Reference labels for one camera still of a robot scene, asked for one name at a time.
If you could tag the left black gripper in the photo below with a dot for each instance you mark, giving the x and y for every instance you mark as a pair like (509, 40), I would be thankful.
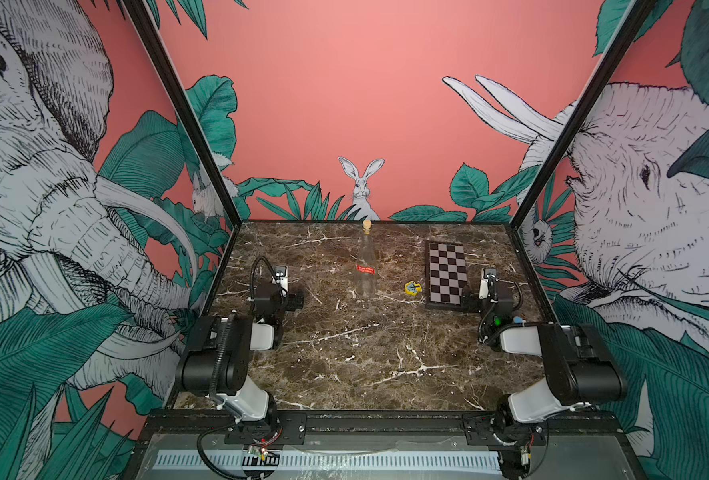
(290, 304)

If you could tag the clear glass bottle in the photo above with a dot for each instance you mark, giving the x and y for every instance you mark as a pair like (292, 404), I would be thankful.
(367, 284)

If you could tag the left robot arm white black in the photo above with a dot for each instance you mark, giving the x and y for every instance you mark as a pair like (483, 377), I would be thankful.
(217, 356)

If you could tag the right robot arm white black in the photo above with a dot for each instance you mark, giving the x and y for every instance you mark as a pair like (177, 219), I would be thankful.
(579, 369)

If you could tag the black white chessboard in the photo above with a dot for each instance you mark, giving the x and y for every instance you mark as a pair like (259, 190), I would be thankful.
(446, 275)

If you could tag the small yellow blue toy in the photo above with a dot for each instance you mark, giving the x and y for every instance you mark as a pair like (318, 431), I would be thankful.
(413, 288)

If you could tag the white perforated strip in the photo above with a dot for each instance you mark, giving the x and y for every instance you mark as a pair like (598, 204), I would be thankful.
(293, 460)

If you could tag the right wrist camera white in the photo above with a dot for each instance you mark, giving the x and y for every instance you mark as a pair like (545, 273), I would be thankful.
(488, 283)

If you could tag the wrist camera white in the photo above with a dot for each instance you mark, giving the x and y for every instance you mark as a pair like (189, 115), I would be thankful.
(488, 283)
(281, 277)

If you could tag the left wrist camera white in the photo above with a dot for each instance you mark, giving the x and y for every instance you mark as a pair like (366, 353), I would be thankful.
(281, 277)

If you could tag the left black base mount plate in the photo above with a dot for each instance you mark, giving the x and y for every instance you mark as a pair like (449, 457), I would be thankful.
(278, 429)

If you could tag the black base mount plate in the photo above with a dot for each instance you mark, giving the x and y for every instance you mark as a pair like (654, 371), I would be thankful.
(278, 429)
(490, 430)

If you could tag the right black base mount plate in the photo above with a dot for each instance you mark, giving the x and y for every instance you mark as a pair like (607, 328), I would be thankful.
(490, 430)

